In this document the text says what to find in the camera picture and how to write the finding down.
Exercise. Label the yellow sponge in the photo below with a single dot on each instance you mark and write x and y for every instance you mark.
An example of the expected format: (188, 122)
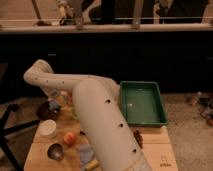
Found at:
(91, 165)

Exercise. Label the blue grey cloth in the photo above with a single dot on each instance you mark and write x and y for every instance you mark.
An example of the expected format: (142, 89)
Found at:
(86, 153)

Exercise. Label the small metal bowl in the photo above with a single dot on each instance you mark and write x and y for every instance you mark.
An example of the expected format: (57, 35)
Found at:
(55, 152)

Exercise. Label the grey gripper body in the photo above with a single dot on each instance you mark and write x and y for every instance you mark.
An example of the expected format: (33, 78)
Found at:
(59, 99)

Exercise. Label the white round container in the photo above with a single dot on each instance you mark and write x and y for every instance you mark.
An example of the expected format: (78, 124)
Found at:
(48, 129)

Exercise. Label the dark purple bowl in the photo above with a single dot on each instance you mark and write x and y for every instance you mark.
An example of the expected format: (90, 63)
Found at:
(45, 112)

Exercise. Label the brown pine cone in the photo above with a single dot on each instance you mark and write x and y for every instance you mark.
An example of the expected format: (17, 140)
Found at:
(138, 138)

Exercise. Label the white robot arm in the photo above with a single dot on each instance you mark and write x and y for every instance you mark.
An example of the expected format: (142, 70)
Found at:
(94, 100)

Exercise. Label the green plastic tray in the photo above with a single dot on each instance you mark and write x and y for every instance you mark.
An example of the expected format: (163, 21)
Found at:
(141, 104)

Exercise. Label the black chair base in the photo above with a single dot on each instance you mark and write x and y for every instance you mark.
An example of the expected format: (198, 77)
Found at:
(6, 131)

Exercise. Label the orange peach fruit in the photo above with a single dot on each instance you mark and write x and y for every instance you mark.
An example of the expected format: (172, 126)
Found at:
(70, 138)

